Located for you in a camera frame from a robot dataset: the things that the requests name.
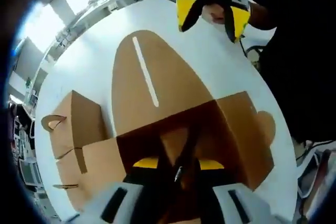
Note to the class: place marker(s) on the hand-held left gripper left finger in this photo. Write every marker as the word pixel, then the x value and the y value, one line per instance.
pixel 120 203

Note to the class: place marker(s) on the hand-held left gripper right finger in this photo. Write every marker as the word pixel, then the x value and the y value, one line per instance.
pixel 236 205

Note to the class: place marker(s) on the brown paper box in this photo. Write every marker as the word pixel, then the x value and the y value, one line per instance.
pixel 68 176
pixel 86 119
pixel 162 77

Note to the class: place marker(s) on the person's right hand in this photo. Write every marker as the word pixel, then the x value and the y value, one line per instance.
pixel 214 14

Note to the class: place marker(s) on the person's dark shirt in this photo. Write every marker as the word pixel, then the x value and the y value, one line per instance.
pixel 302 64

